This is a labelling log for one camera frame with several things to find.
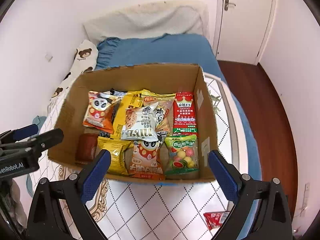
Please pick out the cardboard milk box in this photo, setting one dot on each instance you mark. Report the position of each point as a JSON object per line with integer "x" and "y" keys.
{"x": 158, "y": 78}

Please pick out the yellow snack bag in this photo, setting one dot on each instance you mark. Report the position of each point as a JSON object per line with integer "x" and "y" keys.
{"x": 117, "y": 148}

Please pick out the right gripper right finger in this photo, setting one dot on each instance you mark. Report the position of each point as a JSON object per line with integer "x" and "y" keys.
{"x": 260, "y": 204}

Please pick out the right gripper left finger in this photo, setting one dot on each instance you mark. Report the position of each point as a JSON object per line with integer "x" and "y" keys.
{"x": 46, "y": 219}

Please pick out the yellow rice cracker bag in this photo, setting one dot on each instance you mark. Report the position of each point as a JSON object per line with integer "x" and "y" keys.
{"x": 165, "y": 102}

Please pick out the wall power outlet strip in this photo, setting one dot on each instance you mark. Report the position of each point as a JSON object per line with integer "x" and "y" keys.
{"x": 305, "y": 200}

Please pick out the white door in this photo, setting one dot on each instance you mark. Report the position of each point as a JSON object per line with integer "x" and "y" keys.
{"x": 241, "y": 33}

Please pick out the red spicy snack packet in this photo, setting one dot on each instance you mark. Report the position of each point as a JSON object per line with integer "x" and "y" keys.
{"x": 184, "y": 114}

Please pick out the white diamond pattern blanket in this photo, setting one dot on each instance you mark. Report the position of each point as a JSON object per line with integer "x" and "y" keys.
{"x": 172, "y": 211}

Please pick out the door handle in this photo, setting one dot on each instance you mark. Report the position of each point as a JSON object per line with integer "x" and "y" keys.
{"x": 228, "y": 4}

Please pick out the yellow black biscuit pack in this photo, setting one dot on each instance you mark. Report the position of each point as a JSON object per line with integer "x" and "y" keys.
{"x": 130, "y": 99}

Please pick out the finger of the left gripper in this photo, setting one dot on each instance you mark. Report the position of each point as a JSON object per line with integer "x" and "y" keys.
{"x": 34, "y": 145}
{"x": 12, "y": 136}

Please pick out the white walnut snack bag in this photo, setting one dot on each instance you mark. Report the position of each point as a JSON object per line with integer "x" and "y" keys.
{"x": 140, "y": 124}

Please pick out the watermelon candy bag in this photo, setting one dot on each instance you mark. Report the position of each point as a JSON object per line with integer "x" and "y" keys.
{"x": 182, "y": 155}

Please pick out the bear pattern pillow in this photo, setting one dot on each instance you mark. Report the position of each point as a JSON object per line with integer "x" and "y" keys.
{"x": 85, "y": 60}

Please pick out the small red snack packet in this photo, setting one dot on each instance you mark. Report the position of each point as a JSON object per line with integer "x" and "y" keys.
{"x": 215, "y": 219}

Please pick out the white headboard pillow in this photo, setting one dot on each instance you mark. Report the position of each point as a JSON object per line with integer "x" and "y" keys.
{"x": 151, "y": 20}

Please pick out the orange panda snack bag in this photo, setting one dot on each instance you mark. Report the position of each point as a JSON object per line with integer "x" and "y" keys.
{"x": 99, "y": 111}

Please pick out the dark red hawthorn packet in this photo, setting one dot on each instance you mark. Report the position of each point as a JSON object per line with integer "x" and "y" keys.
{"x": 86, "y": 148}

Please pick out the wall socket plate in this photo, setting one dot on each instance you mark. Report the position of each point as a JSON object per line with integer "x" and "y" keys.
{"x": 48, "y": 57}

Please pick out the blue bed sheet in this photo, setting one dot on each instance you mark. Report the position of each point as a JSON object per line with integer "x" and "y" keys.
{"x": 181, "y": 48}

